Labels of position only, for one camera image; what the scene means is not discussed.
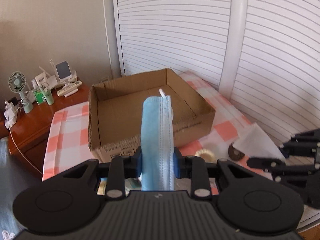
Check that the blue surgical mask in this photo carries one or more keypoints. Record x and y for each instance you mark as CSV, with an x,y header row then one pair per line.
x,y
157,144

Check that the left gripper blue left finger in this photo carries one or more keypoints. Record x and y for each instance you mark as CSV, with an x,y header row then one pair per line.
x,y
120,169

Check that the green small bottle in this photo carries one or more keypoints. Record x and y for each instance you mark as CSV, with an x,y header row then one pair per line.
x,y
39,97

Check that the grey blue bedding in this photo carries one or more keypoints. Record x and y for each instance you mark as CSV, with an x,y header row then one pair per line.
x,y
14,178

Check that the white power adapter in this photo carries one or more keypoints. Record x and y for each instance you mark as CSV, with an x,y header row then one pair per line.
x,y
10,115

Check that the cream hair scrunchie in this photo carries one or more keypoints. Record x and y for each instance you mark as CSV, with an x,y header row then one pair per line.
x,y
207,155

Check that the wall power socket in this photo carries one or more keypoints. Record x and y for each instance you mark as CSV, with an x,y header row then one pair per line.
x,y
104,79

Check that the white remote control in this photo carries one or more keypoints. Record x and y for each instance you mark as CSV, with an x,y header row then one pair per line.
x,y
69,89

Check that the phone stand with mirror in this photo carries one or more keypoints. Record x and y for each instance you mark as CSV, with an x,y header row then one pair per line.
x,y
64,73

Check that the white cloth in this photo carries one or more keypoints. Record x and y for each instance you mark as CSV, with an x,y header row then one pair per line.
x,y
254,142

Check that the brown hair scrunchie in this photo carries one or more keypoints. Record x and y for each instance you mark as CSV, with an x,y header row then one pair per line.
x,y
235,154

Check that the brown cardboard box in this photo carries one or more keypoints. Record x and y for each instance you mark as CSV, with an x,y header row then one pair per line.
x,y
115,112

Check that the wooden nightstand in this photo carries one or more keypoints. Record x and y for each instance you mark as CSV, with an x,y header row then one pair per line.
x,y
29,136

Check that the green handheld fan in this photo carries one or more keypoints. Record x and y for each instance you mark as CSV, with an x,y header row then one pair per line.
x,y
17,84

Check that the green tube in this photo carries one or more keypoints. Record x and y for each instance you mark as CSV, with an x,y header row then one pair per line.
x,y
47,93

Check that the white cosmetic box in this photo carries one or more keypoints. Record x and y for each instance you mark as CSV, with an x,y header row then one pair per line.
x,y
41,79

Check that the white louvered door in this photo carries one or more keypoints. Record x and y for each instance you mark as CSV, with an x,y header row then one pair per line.
x,y
261,55

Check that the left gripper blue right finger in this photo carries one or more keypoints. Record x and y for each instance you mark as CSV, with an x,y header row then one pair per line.
x,y
193,168

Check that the pink checkered tablecloth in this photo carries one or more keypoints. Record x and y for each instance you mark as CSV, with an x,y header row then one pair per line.
x,y
68,137

